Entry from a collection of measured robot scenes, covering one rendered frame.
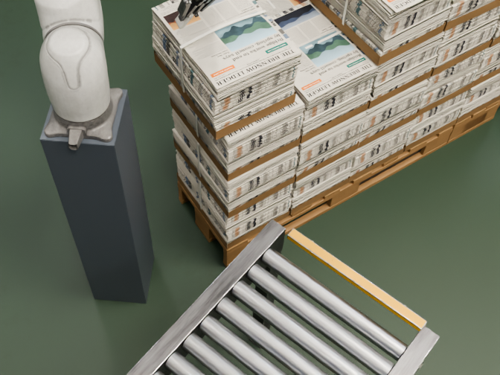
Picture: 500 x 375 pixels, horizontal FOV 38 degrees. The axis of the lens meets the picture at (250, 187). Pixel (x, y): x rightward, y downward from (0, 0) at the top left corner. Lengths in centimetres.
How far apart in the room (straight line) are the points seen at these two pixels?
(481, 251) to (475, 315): 29
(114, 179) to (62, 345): 90
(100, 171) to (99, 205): 19
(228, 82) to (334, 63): 51
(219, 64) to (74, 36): 42
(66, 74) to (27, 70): 176
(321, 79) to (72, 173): 83
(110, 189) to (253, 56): 56
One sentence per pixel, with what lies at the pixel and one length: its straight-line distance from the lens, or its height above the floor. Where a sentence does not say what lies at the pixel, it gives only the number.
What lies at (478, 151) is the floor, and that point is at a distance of 336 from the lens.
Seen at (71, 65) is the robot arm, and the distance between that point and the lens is 180.
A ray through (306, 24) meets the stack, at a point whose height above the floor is 83.
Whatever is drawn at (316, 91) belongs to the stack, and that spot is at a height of 83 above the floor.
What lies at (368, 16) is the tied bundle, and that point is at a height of 98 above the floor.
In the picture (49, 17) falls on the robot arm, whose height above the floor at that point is 124.
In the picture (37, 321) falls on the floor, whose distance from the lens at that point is 284.
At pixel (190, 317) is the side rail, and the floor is 80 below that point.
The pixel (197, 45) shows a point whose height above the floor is 106.
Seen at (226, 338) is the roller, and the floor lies 80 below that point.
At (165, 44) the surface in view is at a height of 98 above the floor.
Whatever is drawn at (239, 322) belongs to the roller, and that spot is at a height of 79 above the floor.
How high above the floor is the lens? 254
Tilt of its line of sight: 56 degrees down
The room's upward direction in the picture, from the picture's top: 4 degrees clockwise
